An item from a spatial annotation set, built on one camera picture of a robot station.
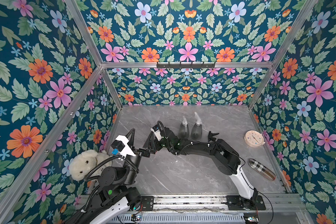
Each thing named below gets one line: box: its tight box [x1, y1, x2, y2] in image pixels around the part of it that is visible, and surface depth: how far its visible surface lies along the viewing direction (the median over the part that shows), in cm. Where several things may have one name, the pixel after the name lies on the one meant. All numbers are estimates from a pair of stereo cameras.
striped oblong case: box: [247, 158, 277, 182], surface depth 84 cm
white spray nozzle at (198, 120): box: [194, 111, 203, 126], surface depth 90 cm
